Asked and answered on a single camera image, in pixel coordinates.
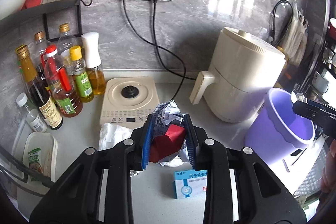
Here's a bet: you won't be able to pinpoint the red white wrapper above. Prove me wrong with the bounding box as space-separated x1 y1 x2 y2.
149 100 189 167

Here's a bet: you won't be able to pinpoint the white plastic bag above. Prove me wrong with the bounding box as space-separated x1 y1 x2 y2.
98 123 132 151

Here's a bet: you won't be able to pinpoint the black metal kitchen rack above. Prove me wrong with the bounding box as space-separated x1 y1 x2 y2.
1 0 92 188

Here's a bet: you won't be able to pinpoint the person's right hand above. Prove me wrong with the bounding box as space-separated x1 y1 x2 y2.
321 140 336 193

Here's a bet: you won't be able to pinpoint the black dish rack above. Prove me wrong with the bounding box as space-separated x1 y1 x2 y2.
300 0 335 107

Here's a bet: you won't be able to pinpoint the white enamel pot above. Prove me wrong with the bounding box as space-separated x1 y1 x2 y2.
311 72 329 94

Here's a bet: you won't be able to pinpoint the purple plastic bucket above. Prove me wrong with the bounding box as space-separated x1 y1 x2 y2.
244 88 315 165

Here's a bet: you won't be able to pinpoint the blue white medicine box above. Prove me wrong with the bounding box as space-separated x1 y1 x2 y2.
173 170 207 199

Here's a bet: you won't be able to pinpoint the cream induction cooker base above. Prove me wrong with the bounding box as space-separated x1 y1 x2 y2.
100 76 159 130

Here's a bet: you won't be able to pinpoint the hanging white bags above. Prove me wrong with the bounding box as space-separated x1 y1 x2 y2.
280 3 308 67

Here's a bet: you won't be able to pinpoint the cream air fryer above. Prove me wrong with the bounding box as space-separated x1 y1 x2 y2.
190 27 285 123

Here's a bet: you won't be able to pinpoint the yellow cap green label bottle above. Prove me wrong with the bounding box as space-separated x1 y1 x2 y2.
70 45 94 102

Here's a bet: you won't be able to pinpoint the red cap vinegar bottle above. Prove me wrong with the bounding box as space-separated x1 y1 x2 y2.
44 44 83 118

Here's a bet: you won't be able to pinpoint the white plastic tray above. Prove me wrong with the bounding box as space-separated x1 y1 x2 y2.
23 132 58 182

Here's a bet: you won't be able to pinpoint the dark soy sauce bottle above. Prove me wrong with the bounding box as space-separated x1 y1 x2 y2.
15 44 63 130

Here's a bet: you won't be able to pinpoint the green packet in tray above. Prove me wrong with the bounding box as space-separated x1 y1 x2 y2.
28 147 43 174

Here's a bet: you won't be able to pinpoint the small white cap bottle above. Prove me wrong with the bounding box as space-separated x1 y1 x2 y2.
16 93 47 132

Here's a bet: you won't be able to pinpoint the white top oil sprayer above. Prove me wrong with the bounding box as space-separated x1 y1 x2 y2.
81 32 106 95

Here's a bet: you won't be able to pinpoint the gold cap clear bottle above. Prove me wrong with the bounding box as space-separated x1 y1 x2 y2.
57 23 78 56

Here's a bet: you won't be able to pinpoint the gold cap rear bottle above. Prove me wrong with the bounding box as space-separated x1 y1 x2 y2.
33 30 52 88

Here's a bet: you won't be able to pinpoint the hanging black cable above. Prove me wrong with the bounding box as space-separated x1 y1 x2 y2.
270 0 295 47

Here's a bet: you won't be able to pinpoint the right black power cable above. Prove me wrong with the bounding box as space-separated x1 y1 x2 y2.
150 0 187 102

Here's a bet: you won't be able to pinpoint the black power cable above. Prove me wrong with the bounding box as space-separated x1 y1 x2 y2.
150 0 187 102
118 0 198 81

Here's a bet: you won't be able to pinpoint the left black power cable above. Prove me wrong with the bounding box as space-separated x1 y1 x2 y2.
118 0 198 81

